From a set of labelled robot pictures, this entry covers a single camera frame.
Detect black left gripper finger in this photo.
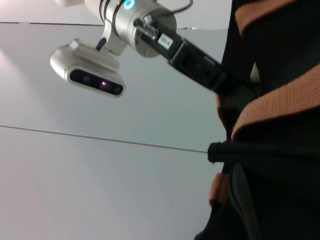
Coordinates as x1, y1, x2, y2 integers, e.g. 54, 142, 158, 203
228, 164, 264, 240

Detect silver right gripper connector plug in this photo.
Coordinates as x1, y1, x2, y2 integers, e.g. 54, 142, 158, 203
134, 14, 162, 40

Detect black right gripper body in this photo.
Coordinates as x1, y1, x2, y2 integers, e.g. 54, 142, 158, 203
154, 25, 234, 94

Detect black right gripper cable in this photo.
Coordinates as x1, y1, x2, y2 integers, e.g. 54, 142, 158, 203
169, 0, 195, 13

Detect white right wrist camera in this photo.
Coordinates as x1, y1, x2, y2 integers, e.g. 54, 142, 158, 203
49, 38, 126, 99

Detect black food bag orange handles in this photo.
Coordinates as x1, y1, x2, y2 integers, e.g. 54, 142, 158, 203
193, 0, 320, 240

